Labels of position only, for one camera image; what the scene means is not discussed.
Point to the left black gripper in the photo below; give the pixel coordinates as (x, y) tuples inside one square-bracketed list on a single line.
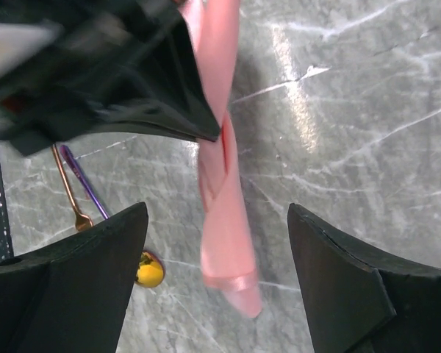
[(50, 55)]

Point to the pink satin napkin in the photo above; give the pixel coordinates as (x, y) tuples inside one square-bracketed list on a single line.
[(227, 254)]

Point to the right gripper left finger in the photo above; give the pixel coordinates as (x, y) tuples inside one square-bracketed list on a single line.
[(72, 295)]

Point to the rose gold fork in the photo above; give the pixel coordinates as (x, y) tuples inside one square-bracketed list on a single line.
[(82, 221)]

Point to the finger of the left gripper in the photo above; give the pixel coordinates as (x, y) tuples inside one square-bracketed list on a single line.
[(155, 82)]

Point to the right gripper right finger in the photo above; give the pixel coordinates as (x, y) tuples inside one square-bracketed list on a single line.
[(359, 298)]

